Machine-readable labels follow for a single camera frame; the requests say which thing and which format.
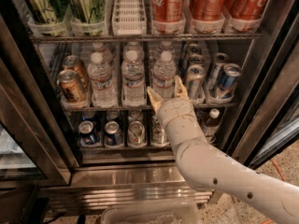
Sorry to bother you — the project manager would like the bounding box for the middle silver energy can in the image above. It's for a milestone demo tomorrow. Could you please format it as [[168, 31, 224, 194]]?
[[181, 54, 205, 76]]

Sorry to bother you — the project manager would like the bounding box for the rear silver energy can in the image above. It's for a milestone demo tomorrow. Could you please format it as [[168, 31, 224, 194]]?
[[178, 42, 202, 67]]

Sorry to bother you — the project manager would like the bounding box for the steel fridge cabinet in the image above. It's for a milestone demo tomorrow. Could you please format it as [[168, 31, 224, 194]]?
[[1, 0, 298, 213]]

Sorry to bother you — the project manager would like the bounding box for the front silver energy can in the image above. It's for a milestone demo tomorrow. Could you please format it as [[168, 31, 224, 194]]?
[[185, 64, 206, 100]]

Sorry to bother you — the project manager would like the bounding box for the rear gold can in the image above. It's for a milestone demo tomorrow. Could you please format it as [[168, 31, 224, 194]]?
[[62, 55, 89, 90]]

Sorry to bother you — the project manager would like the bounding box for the orange cable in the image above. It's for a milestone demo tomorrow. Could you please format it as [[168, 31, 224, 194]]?
[[261, 158, 286, 224]]

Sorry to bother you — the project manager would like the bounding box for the rear right silver can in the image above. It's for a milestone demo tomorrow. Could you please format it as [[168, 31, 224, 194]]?
[[206, 52, 230, 91]]

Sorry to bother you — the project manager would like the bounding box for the right green can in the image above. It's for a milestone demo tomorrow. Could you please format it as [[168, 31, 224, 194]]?
[[69, 0, 106, 23]]

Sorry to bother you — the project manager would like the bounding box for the left green can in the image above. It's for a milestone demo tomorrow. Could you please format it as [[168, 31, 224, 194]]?
[[25, 0, 68, 24]]

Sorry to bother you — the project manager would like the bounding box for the empty white shelf tray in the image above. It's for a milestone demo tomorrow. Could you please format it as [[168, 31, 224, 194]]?
[[111, 0, 147, 35]]

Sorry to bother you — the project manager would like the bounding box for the middle red cola can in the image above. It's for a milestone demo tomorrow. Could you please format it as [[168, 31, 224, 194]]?
[[189, 0, 224, 21]]

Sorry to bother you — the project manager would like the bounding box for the red cola can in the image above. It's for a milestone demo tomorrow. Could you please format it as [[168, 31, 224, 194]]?
[[189, 0, 224, 21], [224, 0, 267, 21], [151, 0, 184, 22]]

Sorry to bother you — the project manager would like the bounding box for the water bottle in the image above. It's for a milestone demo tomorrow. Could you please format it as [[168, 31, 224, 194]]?
[[154, 41, 175, 60], [123, 41, 144, 60], [121, 50, 146, 106], [92, 42, 113, 64], [152, 51, 177, 100], [87, 52, 117, 108]]

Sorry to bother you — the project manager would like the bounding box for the left blue soda can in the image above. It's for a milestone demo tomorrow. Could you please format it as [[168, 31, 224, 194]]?
[[78, 120, 99, 145]]

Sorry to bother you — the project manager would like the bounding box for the blue soda can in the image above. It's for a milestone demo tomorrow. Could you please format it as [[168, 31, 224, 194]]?
[[104, 121, 123, 147], [78, 120, 99, 145]]

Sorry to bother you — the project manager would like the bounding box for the right red cola can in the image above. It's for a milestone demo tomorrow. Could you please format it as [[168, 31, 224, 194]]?
[[224, 0, 267, 21]]

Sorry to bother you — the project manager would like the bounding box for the green white soda can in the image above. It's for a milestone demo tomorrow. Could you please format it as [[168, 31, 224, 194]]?
[[151, 116, 168, 145]]

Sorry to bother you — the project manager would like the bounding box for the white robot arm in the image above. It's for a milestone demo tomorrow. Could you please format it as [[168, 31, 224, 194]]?
[[147, 77, 299, 224]]

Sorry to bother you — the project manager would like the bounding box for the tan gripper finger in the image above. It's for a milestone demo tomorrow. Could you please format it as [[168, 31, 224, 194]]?
[[147, 87, 164, 113], [174, 76, 189, 99]]

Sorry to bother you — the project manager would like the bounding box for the gold can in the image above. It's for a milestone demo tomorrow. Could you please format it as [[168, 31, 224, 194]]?
[[57, 69, 86, 103], [62, 55, 89, 90]]

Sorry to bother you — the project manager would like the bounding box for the blue silver energy can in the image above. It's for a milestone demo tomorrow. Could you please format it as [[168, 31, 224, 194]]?
[[214, 63, 241, 99]]

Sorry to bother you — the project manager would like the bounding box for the fridge door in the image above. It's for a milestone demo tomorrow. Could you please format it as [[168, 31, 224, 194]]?
[[223, 2, 299, 169]]

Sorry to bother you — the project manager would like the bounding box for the brown juice bottle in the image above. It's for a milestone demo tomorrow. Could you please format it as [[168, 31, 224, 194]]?
[[202, 108, 221, 144]]

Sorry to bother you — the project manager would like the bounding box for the left red cola can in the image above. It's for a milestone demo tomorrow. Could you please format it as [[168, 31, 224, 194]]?
[[151, 0, 184, 22]]

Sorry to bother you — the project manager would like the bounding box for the front gold can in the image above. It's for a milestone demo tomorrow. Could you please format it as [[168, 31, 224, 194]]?
[[57, 69, 86, 103]]

